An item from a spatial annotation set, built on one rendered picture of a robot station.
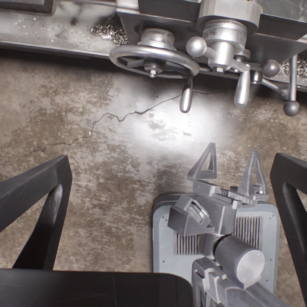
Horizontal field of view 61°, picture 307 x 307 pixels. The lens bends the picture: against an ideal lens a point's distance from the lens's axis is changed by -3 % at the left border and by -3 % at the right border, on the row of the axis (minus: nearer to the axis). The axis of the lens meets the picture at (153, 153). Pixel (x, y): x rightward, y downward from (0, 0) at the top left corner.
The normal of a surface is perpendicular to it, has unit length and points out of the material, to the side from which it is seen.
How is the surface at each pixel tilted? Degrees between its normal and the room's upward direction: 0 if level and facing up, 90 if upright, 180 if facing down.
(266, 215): 0
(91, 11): 0
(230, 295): 54
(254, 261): 25
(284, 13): 0
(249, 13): 9
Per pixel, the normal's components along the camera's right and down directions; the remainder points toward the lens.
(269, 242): -0.03, 0.08
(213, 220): -0.80, -0.07
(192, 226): 0.58, 0.16
